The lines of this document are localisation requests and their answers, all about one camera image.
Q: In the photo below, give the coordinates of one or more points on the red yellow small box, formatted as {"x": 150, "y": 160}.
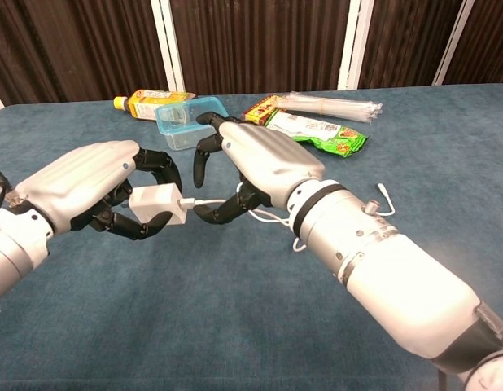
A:
{"x": 257, "y": 111}

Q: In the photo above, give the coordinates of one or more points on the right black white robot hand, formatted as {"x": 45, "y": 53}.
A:
{"x": 268, "y": 159}

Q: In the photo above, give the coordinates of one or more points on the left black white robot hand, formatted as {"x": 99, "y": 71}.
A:
{"x": 80, "y": 179}

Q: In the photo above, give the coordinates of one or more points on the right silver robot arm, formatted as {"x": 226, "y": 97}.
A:
{"x": 398, "y": 277}

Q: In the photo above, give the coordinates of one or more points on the yellow tea bottle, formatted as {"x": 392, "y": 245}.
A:
{"x": 145, "y": 104}

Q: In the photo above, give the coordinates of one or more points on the green white snack packet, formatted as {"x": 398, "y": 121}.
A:
{"x": 329, "y": 136}

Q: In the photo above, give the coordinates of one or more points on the blue felt table cloth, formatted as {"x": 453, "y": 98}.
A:
{"x": 154, "y": 305}

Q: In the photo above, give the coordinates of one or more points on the white charger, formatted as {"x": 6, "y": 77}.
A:
{"x": 154, "y": 201}

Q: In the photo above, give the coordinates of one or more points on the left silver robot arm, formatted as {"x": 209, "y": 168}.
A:
{"x": 11, "y": 252}

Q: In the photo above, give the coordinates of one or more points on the blue clear plastic container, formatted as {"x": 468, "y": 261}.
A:
{"x": 174, "y": 118}

